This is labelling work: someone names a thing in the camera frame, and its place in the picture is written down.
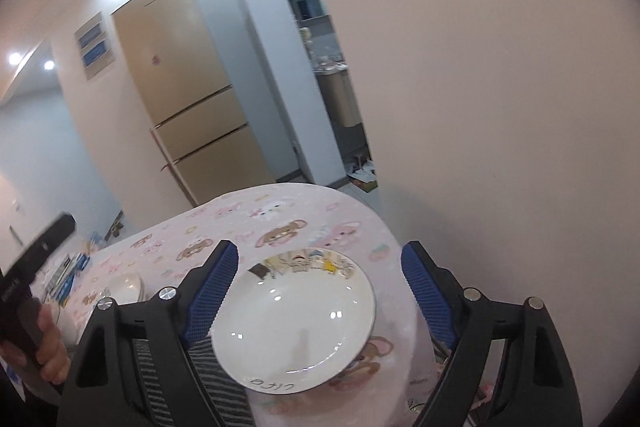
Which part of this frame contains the striped grey clothing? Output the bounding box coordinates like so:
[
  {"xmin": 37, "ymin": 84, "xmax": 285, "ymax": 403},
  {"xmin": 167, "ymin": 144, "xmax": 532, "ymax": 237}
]
[{"xmin": 132, "ymin": 336, "xmax": 255, "ymax": 426}]

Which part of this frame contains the stack of books and boxes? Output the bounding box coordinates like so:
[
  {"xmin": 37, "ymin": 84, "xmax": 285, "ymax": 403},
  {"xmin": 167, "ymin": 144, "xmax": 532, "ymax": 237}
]
[{"xmin": 46, "ymin": 253, "xmax": 90, "ymax": 306}]

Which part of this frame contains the white bowl with dark rim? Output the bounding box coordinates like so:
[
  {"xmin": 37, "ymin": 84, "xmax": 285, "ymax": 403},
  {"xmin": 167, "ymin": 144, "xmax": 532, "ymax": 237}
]
[{"xmin": 103, "ymin": 272, "xmax": 145, "ymax": 305}]

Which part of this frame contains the beige three-door refrigerator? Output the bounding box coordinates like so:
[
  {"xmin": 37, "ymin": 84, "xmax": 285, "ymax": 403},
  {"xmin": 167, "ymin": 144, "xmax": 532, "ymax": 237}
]
[{"xmin": 112, "ymin": 0, "xmax": 274, "ymax": 206}]

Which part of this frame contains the wall electrical panel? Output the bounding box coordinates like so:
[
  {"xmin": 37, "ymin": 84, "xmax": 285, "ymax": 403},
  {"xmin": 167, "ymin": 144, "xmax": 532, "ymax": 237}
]
[{"xmin": 75, "ymin": 13, "xmax": 114, "ymax": 80}]

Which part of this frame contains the bathroom vanity cabinet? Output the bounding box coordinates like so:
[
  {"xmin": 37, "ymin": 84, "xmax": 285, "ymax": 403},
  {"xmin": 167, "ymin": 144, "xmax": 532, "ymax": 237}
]
[{"xmin": 316, "ymin": 67, "xmax": 362, "ymax": 128}]

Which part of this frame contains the pink cartoon tablecloth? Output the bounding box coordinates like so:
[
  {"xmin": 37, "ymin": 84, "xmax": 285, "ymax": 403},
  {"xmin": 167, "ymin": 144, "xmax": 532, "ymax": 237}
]
[{"xmin": 66, "ymin": 183, "xmax": 440, "ymax": 426}]

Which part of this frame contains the white plate with cartoon animals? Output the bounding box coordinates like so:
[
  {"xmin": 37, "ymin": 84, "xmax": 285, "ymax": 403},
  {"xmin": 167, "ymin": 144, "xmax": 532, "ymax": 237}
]
[{"xmin": 210, "ymin": 248, "xmax": 376, "ymax": 395}]

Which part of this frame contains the person's left hand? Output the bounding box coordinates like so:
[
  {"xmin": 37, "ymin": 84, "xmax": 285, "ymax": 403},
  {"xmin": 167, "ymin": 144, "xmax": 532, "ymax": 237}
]
[{"xmin": 1, "ymin": 305, "xmax": 70, "ymax": 387}]

